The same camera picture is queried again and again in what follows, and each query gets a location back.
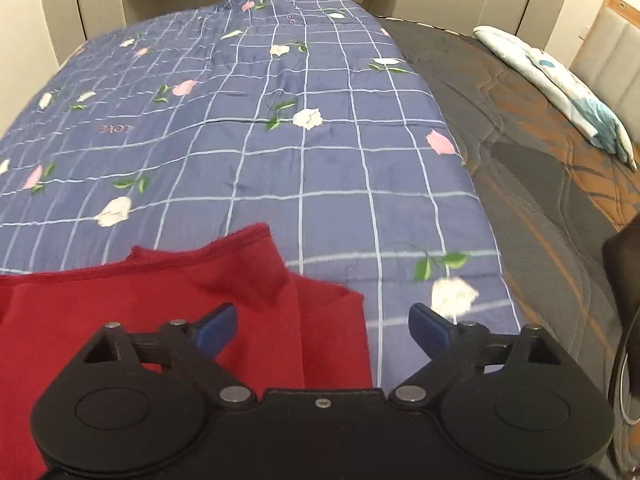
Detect red knit shirt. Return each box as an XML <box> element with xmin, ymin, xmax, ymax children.
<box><xmin>1</xmin><ymin>223</ymin><xmax>372</xmax><ymax>479</ymax></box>

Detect blue plaid floral quilt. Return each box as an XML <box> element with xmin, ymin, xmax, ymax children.
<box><xmin>0</xmin><ymin>0</ymin><xmax>524</xmax><ymax>391</ymax></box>

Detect beige padded headboard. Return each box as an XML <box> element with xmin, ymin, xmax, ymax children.
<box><xmin>570</xmin><ymin>0</ymin><xmax>640</xmax><ymax>145</ymax></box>

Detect white blue floral pillow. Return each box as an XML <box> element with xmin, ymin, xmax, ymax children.
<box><xmin>473</xmin><ymin>25</ymin><xmax>638</xmax><ymax>171</ymax></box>

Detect brown handbag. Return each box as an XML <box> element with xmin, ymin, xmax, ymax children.
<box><xmin>602</xmin><ymin>216</ymin><xmax>639</xmax><ymax>408</ymax></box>

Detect grey orange quilted bedspread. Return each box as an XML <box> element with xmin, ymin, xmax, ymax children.
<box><xmin>382</xmin><ymin>20</ymin><xmax>639</xmax><ymax>479</ymax></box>

